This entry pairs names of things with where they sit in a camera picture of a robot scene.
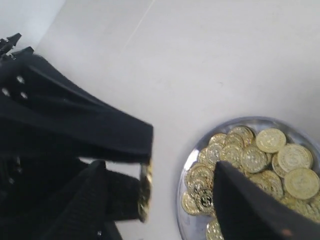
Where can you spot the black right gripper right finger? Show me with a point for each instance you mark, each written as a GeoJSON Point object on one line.
{"type": "Point", "coordinates": [245, 212]}

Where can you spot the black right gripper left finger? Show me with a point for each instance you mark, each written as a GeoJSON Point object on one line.
{"type": "Point", "coordinates": [43, 113]}

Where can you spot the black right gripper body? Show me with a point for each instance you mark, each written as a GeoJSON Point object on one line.
{"type": "Point", "coordinates": [59, 197]}

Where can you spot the gold coin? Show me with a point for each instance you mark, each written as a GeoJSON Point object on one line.
{"type": "Point", "coordinates": [293, 156]}
{"type": "Point", "coordinates": [302, 183]}
{"type": "Point", "coordinates": [145, 191]}
{"type": "Point", "coordinates": [270, 140]}

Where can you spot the round steel plate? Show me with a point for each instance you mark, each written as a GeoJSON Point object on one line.
{"type": "Point", "coordinates": [234, 141]}

